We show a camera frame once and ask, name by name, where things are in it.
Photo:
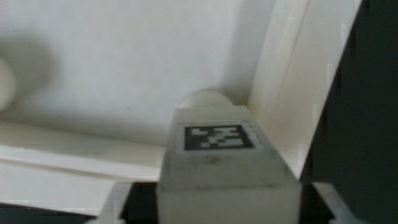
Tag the white leg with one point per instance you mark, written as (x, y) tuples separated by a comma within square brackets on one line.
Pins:
[(227, 183)]

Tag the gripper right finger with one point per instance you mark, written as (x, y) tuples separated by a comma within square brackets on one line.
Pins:
[(325, 208)]

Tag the white square tabletop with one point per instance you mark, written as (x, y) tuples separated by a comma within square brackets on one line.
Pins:
[(106, 59)]

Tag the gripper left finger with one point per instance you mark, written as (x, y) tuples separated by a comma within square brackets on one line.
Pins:
[(131, 205)]

